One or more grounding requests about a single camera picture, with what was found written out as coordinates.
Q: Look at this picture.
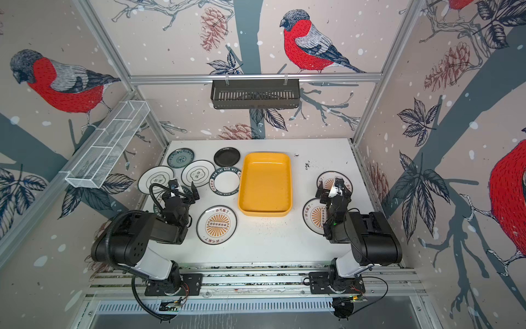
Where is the orange sunburst plate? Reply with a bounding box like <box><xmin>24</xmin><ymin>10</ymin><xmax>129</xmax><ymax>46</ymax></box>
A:
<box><xmin>302</xmin><ymin>198</ymin><xmax>327</xmax><ymax>235</ymax></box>
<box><xmin>196</xmin><ymin>205</ymin><xmax>238</xmax><ymax>245</ymax></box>
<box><xmin>316</xmin><ymin>171</ymin><xmax>353</xmax><ymax>196</ymax></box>

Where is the white flower plate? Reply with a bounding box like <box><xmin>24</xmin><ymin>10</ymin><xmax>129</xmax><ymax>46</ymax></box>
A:
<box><xmin>181</xmin><ymin>160</ymin><xmax>216</xmax><ymax>187</ymax></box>
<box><xmin>138</xmin><ymin>166</ymin><xmax>175</xmax><ymax>194</ymax></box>

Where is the dark rim lettered plate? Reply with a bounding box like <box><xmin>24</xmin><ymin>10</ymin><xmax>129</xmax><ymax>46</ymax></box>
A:
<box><xmin>209</xmin><ymin>167</ymin><xmax>241</xmax><ymax>197</ymax></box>

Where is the yellow plastic bin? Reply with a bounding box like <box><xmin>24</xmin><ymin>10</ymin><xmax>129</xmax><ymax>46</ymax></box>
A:
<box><xmin>238</xmin><ymin>152</ymin><xmax>293</xmax><ymax>217</ymax></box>

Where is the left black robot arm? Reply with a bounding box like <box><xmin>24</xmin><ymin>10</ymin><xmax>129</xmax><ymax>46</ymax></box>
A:
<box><xmin>91</xmin><ymin>180</ymin><xmax>203</xmax><ymax>297</ymax></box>

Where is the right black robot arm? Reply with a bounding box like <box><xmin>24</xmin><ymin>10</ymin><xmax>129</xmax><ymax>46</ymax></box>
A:
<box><xmin>308</xmin><ymin>178</ymin><xmax>403</xmax><ymax>294</ymax></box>

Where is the small green patterned plate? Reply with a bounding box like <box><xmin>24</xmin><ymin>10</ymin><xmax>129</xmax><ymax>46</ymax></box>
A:
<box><xmin>167</xmin><ymin>148</ymin><xmax>195</xmax><ymax>169</ymax></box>

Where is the small black plate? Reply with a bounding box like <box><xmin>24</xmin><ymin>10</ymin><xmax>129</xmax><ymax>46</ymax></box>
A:
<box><xmin>214</xmin><ymin>147</ymin><xmax>241</xmax><ymax>167</ymax></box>

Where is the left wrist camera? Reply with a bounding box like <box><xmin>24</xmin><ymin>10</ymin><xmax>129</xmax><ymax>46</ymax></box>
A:
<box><xmin>168</xmin><ymin>178</ymin><xmax>180</xmax><ymax>194</ymax></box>

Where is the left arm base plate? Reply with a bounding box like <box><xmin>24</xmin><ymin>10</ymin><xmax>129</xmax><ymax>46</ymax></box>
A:
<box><xmin>145</xmin><ymin>274</ymin><xmax>203</xmax><ymax>297</ymax></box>

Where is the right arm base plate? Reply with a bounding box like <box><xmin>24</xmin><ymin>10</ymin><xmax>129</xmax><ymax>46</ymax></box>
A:
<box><xmin>307</xmin><ymin>271</ymin><xmax>365</xmax><ymax>295</ymax></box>

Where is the aluminium mounting rail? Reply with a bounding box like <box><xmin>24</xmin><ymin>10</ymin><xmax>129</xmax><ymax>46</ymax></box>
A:
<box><xmin>86</xmin><ymin>264</ymin><xmax>428</xmax><ymax>299</ymax></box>

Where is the white mesh wall shelf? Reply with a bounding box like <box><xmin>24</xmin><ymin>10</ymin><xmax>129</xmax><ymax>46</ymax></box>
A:
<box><xmin>65</xmin><ymin>100</ymin><xmax>150</xmax><ymax>189</ymax></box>

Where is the black hanging wire basket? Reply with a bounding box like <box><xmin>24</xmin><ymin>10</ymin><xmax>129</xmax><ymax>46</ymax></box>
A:
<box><xmin>210</xmin><ymin>79</ymin><xmax>301</xmax><ymax>110</ymax></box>

